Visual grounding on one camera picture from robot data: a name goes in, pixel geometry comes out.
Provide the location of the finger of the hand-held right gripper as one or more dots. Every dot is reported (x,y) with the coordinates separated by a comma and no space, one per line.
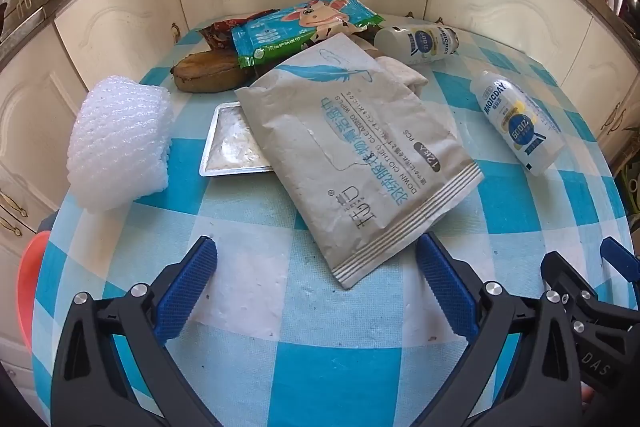
(622,259)
(565,274)

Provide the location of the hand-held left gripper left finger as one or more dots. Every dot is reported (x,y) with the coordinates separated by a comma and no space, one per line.
(190,287)

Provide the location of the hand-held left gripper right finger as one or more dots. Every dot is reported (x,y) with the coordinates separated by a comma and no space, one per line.
(445,292)

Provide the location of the foil tray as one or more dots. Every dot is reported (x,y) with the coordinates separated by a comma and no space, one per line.
(230,147)

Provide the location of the pink plastic bucket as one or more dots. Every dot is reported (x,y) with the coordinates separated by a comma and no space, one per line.
(30,287)

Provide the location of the grey wipes packet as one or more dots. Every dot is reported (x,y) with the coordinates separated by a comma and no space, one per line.
(350,157)

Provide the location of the white cloth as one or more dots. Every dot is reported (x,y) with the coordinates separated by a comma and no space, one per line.
(405,74)

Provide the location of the blue checked tablecloth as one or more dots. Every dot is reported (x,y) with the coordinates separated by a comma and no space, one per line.
(310,357)

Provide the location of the grey blue cloth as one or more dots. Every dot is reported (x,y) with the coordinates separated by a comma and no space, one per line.
(47,223)

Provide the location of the white plastic bottle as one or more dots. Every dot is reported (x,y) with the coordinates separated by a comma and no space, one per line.
(415,43)
(515,122)

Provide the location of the white foam net wrap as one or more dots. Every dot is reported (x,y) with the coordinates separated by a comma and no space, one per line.
(120,142)

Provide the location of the brown bread piece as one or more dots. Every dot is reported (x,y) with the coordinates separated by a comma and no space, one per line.
(210,74)

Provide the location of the red brown snack packet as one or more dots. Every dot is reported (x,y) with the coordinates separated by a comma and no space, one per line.
(220,37)

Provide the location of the blue cartoon wipes packet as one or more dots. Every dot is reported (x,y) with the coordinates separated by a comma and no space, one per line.
(300,29)

